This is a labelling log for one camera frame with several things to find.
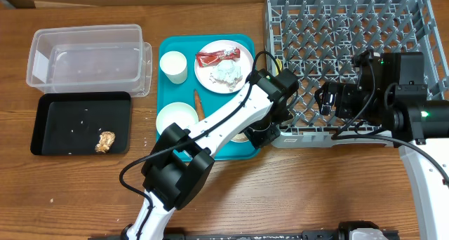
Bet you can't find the teal plastic tray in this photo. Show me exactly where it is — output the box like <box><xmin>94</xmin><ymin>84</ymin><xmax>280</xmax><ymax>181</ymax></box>
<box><xmin>156</xmin><ymin>34</ymin><xmax>260</xmax><ymax>161</ymax></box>

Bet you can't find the yellow plastic spoon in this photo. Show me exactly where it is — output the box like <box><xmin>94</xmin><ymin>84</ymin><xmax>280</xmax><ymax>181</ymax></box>
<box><xmin>276</xmin><ymin>58</ymin><xmax>283</xmax><ymax>75</ymax></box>

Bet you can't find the clear plastic bin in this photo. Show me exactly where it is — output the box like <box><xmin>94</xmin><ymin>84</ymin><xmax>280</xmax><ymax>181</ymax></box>
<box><xmin>26</xmin><ymin>24</ymin><xmax>152</xmax><ymax>97</ymax></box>

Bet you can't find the large white plate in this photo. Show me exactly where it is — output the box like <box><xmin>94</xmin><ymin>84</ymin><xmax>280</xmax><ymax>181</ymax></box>
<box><xmin>194</xmin><ymin>40</ymin><xmax>253</xmax><ymax>94</ymax></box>

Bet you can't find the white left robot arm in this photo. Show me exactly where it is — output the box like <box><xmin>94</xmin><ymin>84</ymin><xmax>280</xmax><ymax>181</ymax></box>
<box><xmin>119</xmin><ymin>69</ymin><xmax>299</xmax><ymax>239</ymax></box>

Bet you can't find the grey dishwasher rack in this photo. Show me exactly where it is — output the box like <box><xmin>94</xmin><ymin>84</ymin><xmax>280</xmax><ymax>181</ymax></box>
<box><xmin>264</xmin><ymin>0</ymin><xmax>448</xmax><ymax>148</ymax></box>

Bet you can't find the red snack wrapper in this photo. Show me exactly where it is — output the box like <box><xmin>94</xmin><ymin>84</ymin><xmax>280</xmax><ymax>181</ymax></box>
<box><xmin>196</xmin><ymin>47</ymin><xmax>241</xmax><ymax>67</ymax></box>

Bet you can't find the white paper cup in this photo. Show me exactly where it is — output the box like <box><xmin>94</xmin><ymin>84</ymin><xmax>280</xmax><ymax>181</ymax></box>
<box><xmin>159</xmin><ymin>51</ymin><xmax>188</xmax><ymax>84</ymax></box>

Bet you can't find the white napkin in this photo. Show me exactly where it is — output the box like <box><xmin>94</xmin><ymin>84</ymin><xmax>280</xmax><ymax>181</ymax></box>
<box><xmin>209</xmin><ymin>60</ymin><xmax>243</xmax><ymax>91</ymax></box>

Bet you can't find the white bowl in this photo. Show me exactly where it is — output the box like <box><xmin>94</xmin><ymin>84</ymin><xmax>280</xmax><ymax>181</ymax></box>
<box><xmin>156</xmin><ymin>102</ymin><xmax>199</xmax><ymax>135</ymax></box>

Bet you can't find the brown food lump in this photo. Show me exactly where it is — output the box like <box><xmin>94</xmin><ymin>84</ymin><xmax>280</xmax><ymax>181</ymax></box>
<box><xmin>95</xmin><ymin>131</ymin><xmax>116</xmax><ymax>153</ymax></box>

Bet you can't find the black waste tray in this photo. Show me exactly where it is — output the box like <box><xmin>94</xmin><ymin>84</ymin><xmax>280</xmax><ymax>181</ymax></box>
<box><xmin>30</xmin><ymin>92</ymin><xmax>132</xmax><ymax>156</ymax></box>

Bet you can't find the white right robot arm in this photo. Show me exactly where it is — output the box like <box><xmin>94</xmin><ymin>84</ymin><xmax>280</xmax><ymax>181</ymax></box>
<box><xmin>314</xmin><ymin>50</ymin><xmax>448</xmax><ymax>239</ymax></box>

